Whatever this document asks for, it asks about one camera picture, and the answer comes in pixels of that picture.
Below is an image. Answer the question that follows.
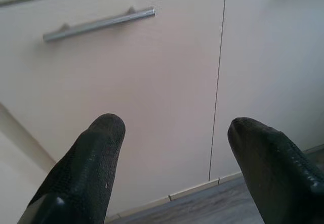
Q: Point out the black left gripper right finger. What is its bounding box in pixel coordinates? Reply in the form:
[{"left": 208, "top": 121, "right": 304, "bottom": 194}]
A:
[{"left": 227, "top": 117, "right": 324, "bottom": 224}]

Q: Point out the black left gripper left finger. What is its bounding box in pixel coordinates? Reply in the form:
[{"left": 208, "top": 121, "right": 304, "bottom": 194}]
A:
[{"left": 17, "top": 114, "right": 126, "bottom": 224}]

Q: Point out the beige kitchen cabinet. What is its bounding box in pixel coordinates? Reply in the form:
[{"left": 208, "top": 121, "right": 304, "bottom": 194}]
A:
[{"left": 0, "top": 0, "right": 324, "bottom": 217}]

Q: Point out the steel bar cabinet handle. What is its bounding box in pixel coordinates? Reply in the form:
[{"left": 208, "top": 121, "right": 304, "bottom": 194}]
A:
[{"left": 42, "top": 6, "right": 156, "bottom": 42}]

